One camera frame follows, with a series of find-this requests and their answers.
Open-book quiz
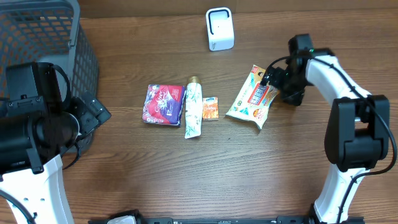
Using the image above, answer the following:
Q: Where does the yellow snack bag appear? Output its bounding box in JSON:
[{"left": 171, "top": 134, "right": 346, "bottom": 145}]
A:
[{"left": 226, "top": 65, "right": 279, "bottom": 130}]

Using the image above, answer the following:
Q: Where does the orange small snack pack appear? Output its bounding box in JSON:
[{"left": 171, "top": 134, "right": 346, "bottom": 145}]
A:
[{"left": 202, "top": 97, "right": 219, "bottom": 121}]

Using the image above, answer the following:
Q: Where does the white tube gold cap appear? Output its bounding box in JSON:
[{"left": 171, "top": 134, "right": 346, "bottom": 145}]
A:
[{"left": 185, "top": 76, "right": 203, "bottom": 139}]

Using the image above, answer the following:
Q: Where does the purple red snack pack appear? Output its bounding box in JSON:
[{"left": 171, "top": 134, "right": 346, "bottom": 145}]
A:
[{"left": 142, "top": 85, "right": 186, "bottom": 126}]

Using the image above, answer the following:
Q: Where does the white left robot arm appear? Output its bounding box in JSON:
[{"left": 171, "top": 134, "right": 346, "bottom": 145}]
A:
[{"left": 1, "top": 62, "right": 111, "bottom": 223}]

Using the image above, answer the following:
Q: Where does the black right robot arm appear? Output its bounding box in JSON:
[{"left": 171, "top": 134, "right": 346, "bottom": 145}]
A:
[{"left": 261, "top": 34, "right": 397, "bottom": 223}]

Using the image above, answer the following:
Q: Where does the white barcode scanner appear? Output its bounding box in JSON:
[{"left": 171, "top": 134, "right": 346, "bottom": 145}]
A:
[{"left": 205, "top": 7, "right": 234, "bottom": 52}]

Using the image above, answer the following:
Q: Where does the dark grey plastic basket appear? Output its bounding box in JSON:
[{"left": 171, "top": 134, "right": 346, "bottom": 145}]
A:
[{"left": 0, "top": 0, "right": 100, "bottom": 153}]

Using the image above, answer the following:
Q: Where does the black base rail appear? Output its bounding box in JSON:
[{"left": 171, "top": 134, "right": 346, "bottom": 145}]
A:
[{"left": 88, "top": 210, "right": 366, "bottom": 224}]

